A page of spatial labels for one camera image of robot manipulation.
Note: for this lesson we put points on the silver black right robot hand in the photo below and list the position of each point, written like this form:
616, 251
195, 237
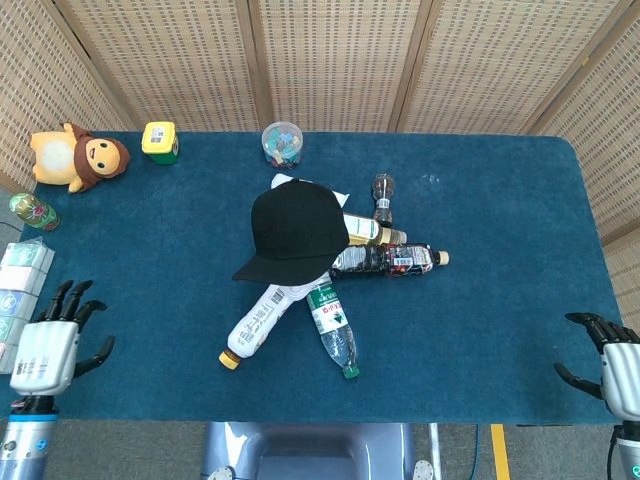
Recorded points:
622, 375

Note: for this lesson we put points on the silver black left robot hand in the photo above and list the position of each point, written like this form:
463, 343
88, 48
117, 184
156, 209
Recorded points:
45, 355

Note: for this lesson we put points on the black baseball cap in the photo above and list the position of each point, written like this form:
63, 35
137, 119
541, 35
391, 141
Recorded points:
295, 230

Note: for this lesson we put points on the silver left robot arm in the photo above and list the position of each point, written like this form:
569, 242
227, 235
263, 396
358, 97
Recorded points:
25, 440

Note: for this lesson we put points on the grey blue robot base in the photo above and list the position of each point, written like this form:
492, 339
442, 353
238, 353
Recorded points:
310, 450

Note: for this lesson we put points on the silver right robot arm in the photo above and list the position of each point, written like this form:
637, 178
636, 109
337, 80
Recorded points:
629, 450

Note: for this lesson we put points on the yellow-capped white tea bottle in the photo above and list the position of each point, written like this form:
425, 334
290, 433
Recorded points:
255, 325

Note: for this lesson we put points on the dark drink bottle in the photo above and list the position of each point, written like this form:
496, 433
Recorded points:
395, 260

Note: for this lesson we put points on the green-capped clear water bottle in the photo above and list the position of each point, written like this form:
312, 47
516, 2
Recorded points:
332, 325

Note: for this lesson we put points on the blue print tissue pack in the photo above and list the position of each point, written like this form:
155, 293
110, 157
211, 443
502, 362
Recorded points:
15, 302

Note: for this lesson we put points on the pink tissue pack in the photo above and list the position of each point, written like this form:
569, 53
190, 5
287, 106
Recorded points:
20, 280

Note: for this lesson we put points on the yellow floor tape strip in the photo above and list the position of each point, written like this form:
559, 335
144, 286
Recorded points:
500, 450

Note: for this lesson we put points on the blue table cloth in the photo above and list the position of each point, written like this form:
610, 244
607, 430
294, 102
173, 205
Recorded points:
475, 325

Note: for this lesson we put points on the brown plush monkey toy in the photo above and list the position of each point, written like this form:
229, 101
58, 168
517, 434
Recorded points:
85, 160

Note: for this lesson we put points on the green box yellow lid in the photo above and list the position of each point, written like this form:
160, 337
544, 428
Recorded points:
159, 142

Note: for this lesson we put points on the yellow drink bottle green label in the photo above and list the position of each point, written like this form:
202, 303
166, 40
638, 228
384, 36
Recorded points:
370, 231

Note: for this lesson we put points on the small clear dark bottle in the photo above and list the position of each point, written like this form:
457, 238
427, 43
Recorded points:
384, 200

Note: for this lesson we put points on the clear jar of colourful clips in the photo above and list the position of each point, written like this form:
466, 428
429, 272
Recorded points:
282, 145

